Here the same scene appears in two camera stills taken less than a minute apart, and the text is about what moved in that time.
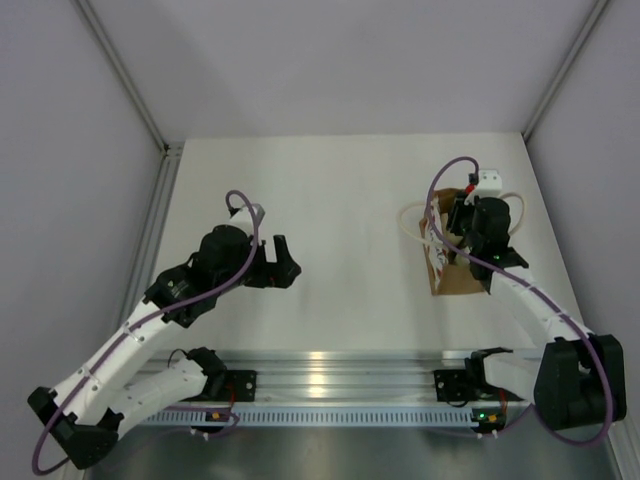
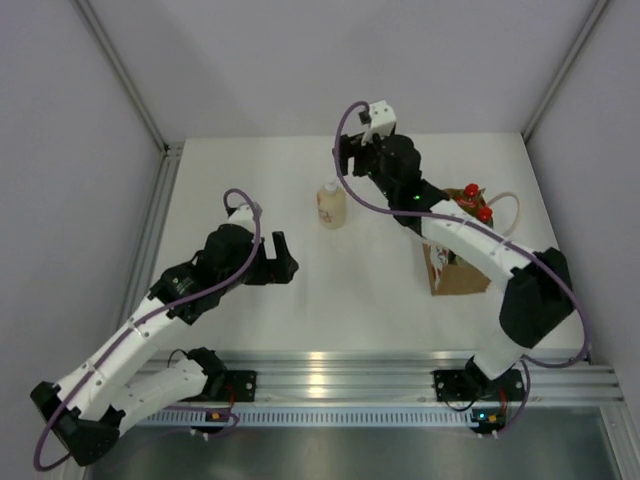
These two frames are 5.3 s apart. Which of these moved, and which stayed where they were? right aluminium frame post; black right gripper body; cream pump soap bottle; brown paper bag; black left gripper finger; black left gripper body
Moved: black right gripper body; cream pump soap bottle
Stayed: right aluminium frame post; black left gripper finger; black left gripper body; brown paper bag
